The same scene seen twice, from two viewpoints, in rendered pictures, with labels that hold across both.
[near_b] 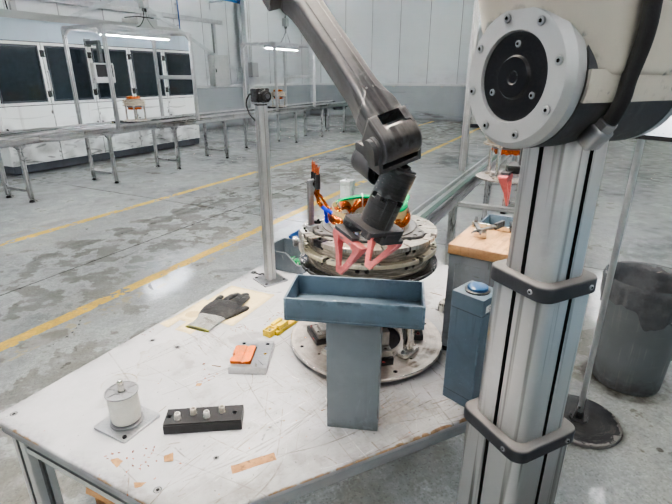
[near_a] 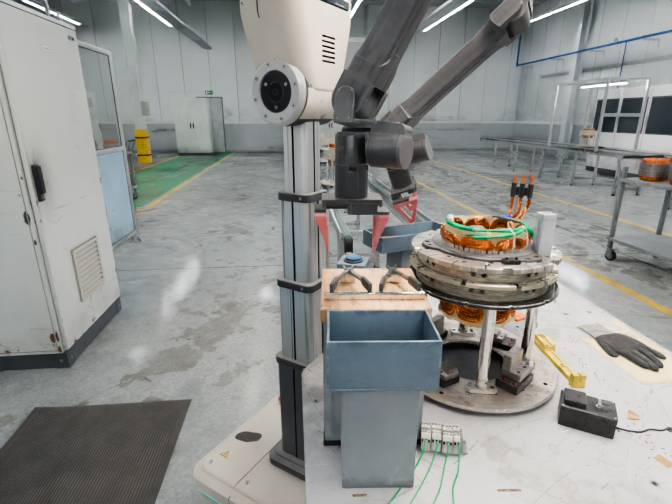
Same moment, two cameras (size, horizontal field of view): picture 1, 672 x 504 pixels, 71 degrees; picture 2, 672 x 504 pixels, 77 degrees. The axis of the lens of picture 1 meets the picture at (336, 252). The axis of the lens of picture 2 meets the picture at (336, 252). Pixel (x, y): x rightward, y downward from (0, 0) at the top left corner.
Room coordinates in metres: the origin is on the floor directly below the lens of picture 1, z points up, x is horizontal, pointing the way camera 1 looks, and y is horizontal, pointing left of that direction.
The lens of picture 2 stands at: (1.65, -0.86, 1.37)
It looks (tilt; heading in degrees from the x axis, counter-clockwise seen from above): 18 degrees down; 147
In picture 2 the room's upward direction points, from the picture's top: straight up
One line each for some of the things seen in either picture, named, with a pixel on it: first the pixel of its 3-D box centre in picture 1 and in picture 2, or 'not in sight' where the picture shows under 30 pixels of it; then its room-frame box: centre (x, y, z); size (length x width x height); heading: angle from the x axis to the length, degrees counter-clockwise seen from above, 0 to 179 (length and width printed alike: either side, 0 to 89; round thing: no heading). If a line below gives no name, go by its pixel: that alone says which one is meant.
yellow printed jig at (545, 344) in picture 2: (293, 315); (557, 355); (1.17, 0.12, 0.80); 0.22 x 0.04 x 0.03; 146
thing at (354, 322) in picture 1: (355, 355); (407, 275); (0.78, -0.04, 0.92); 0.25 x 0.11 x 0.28; 82
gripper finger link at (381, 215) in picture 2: (515, 186); (366, 225); (1.07, -0.42, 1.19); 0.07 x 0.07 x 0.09; 59
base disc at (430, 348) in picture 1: (365, 335); (470, 359); (1.06, -0.08, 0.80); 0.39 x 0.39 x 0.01
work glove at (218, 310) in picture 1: (222, 308); (622, 343); (1.23, 0.34, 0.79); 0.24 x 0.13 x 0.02; 153
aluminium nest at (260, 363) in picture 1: (252, 355); (510, 319); (0.98, 0.20, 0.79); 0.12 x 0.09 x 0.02; 178
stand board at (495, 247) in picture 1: (500, 243); (371, 292); (1.06, -0.40, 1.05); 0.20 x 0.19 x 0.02; 148
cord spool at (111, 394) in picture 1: (124, 405); not in sight; (0.76, 0.42, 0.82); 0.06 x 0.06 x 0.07
